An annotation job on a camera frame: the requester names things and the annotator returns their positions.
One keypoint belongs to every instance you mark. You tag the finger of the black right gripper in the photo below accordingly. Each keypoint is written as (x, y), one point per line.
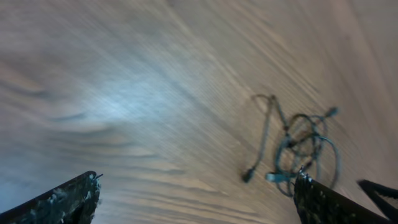
(383, 197)

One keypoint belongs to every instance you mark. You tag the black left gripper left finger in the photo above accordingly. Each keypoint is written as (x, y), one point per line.
(74, 201)

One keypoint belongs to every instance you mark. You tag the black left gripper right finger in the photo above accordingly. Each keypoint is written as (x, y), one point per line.
(316, 203)

